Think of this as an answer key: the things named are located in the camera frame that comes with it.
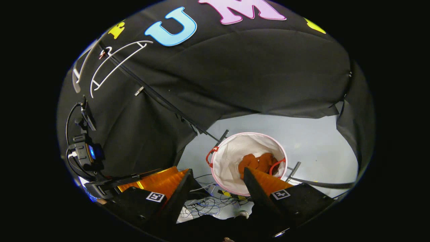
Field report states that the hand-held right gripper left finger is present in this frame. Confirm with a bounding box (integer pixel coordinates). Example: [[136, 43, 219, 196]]
[[102, 169, 195, 232]]

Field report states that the white clothes hanger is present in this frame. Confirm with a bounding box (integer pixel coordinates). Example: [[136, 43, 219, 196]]
[[90, 40, 154, 99]]

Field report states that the orange ribbed knit garment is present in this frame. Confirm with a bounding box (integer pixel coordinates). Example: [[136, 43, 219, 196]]
[[238, 153, 279, 180]]

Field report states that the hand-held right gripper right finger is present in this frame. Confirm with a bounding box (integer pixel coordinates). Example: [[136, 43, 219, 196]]
[[243, 167, 336, 236]]

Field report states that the tangle of floor cables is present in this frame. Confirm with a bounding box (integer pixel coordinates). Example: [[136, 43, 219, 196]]
[[180, 174, 251, 219]]

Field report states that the white laundry hamper pink rim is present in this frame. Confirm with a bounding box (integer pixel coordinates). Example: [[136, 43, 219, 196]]
[[206, 132, 289, 197]]

